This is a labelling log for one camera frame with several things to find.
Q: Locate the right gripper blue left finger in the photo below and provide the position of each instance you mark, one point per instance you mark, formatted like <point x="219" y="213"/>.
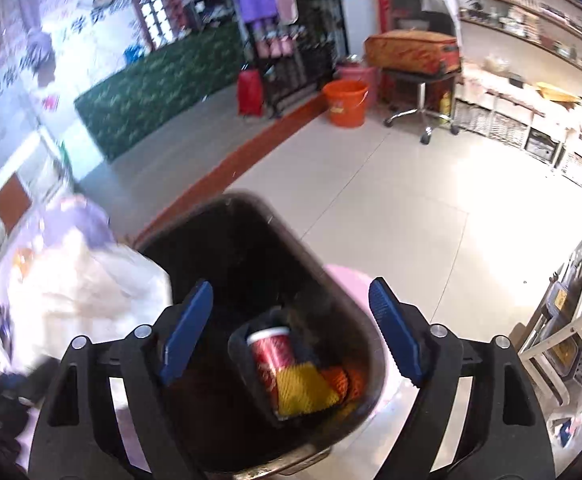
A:
<point x="77" y="435"/>

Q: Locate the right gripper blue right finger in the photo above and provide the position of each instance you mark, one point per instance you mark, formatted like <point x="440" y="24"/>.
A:
<point x="504" y="435"/>

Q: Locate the yellow snack bag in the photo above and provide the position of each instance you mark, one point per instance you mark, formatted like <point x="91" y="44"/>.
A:
<point x="303" y="389"/>

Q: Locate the red paper cup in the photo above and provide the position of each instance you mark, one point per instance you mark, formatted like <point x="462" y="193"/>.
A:
<point x="272" y="352"/>

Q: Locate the black trash bin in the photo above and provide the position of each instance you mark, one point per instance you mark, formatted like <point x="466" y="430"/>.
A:
<point x="261" y="276"/>

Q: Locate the white plastic chair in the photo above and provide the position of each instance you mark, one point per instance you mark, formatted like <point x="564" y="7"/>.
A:
<point x="550" y="349"/>

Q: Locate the lavender tablecloth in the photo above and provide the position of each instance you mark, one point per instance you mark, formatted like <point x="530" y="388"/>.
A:
<point x="65" y="277"/>

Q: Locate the green patterned counter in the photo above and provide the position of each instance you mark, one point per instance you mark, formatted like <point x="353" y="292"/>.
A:
<point x="128" y="106"/>

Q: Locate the orange plastic bucket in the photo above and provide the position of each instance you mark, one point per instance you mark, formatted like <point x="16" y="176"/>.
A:
<point x="346" y="101"/>

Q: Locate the pink basin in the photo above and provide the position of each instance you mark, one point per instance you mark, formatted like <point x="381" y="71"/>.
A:
<point x="362" y="72"/>

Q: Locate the orange suitcase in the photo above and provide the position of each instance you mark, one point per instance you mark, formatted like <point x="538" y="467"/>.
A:
<point x="414" y="51"/>

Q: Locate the black metal rack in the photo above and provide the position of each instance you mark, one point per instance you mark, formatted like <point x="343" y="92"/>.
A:
<point x="300" y="56"/>

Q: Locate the red phone booth cabinet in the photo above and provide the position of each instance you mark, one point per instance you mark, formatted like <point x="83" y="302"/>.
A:
<point x="161" y="21"/>

